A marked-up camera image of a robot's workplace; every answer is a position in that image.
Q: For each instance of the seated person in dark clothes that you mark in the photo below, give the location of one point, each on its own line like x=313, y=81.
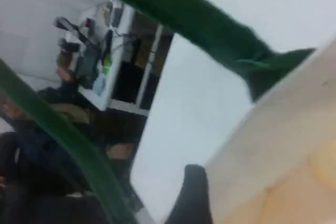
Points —
x=31, y=176

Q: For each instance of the long ridged golden bread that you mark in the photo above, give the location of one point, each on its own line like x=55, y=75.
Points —
x=315, y=187

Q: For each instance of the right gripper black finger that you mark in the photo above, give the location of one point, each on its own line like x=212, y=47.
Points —
x=194, y=200

